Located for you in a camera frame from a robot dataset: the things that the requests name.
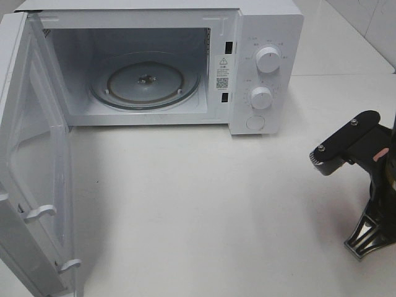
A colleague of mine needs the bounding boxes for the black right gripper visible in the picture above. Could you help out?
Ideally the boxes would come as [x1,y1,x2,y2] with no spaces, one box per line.
[344,125,395,260]

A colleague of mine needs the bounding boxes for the lower white timer knob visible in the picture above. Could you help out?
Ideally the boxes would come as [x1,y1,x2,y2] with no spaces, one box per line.
[250,87,273,110]

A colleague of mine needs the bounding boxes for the upper white power knob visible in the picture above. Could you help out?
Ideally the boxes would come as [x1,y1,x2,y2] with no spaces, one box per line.
[256,45,281,74]

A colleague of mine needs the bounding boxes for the round white door button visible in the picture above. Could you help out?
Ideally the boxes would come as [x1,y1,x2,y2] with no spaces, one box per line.
[246,116,265,131]

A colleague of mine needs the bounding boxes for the white microwave oven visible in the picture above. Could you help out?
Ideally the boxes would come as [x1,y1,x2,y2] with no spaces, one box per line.
[16,1,304,135]

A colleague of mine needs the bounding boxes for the glass microwave turntable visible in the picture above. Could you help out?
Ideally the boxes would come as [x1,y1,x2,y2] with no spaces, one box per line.
[90,51,200,111]

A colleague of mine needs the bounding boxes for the white microwave door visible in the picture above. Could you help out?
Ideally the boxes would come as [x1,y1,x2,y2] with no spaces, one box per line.
[1,12,81,296]

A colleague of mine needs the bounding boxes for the white warning label sticker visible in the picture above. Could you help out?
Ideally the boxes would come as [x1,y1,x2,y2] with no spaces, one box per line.
[215,55,231,90]

